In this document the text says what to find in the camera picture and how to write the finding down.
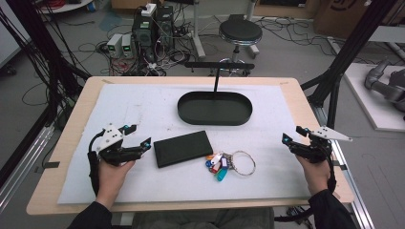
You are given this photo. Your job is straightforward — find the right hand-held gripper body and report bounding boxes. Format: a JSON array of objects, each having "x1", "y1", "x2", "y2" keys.
[{"x1": 294, "y1": 126, "x2": 353, "y2": 165}]

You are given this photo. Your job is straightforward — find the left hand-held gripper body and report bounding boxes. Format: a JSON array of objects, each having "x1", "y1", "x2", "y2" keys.
[{"x1": 95, "y1": 123, "x2": 144, "y2": 167}]

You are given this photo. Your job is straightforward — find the black wallet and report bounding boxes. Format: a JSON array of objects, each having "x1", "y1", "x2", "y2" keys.
[{"x1": 153, "y1": 130, "x2": 215, "y2": 169}]

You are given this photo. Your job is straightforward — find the key ring with colourful tags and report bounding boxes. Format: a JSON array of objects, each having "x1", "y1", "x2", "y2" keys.
[{"x1": 203, "y1": 150, "x2": 257, "y2": 183}]

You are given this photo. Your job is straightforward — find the black oval tray with stand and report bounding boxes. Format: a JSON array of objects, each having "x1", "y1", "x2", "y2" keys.
[{"x1": 177, "y1": 61, "x2": 256, "y2": 127}]

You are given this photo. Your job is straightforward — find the person's right hand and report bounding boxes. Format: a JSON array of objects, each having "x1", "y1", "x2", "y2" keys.
[{"x1": 295, "y1": 155, "x2": 332, "y2": 197}]

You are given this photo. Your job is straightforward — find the person's left hand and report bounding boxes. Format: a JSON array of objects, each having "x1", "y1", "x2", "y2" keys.
[{"x1": 95, "y1": 156, "x2": 137, "y2": 209}]

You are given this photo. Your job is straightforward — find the black tape strip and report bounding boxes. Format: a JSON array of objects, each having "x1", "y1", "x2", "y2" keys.
[
  {"x1": 331, "y1": 159, "x2": 349, "y2": 172},
  {"x1": 33, "y1": 160, "x2": 61, "y2": 175}
]

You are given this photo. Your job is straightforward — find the white foam mat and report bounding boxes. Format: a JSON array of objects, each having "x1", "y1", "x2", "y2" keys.
[{"x1": 56, "y1": 83, "x2": 311, "y2": 205}]

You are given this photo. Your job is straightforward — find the white platform board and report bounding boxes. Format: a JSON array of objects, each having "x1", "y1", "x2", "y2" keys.
[{"x1": 343, "y1": 62, "x2": 405, "y2": 134}]

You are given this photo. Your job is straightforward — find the grey bench power supply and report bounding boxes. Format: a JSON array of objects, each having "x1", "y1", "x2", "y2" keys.
[
  {"x1": 120, "y1": 32, "x2": 136, "y2": 59},
  {"x1": 106, "y1": 32, "x2": 124, "y2": 59}
]

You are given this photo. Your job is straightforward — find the person's legs grey trousers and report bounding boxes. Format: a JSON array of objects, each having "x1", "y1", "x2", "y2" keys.
[{"x1": 131, "y1": 206, "x2": 275, "y2": 229}]

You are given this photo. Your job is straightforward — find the black slim computer tower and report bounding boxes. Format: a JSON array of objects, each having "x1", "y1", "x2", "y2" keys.
[{"x1": 155, "y1": 5, "x2": 176, "y2": 52}]

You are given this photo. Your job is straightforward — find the white desk leg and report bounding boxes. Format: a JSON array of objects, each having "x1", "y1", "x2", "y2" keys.
[{"x1": 190, "y1": 0, "x2": 207, "y2": 60}]

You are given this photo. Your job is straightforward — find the black round stool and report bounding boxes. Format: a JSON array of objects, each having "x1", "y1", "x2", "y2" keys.
[{"x1": 218, "y1": 18, "x2": 264, "y2": 77}]

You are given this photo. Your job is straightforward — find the white power adapter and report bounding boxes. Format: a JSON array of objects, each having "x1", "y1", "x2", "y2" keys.
[{"x1": 139, "y1": 2, "x2": 158, "y2": 18}]

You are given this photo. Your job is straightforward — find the cardboard box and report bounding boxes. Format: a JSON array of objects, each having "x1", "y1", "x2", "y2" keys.
[{"x1": 312, "y1": 0, "x2": 405, "y2": 41}]

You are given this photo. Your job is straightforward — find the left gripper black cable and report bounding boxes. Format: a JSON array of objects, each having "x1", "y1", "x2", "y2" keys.
[{"x1": 87, "y1": 131, "x2": 107, "y2": 197}]

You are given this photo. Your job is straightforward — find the aluminium rail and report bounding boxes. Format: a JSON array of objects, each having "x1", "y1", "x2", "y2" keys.
[
  {"x1": 0, "y1": 123, "x2": 55, "y2": 214},
  {"x1": 309, "y1": 104, "x2": 376, "y2": 229}
]

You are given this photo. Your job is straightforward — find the tangle of floor cables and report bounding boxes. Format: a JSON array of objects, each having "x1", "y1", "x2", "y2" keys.
[{"x1": 75, "y1": 18, "x2": 200, "y2": 77}]

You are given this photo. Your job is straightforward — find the black metal frame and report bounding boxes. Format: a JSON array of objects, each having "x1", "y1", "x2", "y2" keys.
[{"x1": 300, "y1": 0, "x2": 399, "y2": 129}]

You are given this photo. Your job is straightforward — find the black floor cables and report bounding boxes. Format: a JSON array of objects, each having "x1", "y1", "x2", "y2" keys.
[{"x1": 256, "y1": 16, "x2": 378, "y2": 66}]

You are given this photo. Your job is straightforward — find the black frame with cable bundle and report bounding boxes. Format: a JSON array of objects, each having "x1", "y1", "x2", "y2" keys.
[{"x1": 0, "y1": 0, "x2": 92, "y2": 129}]

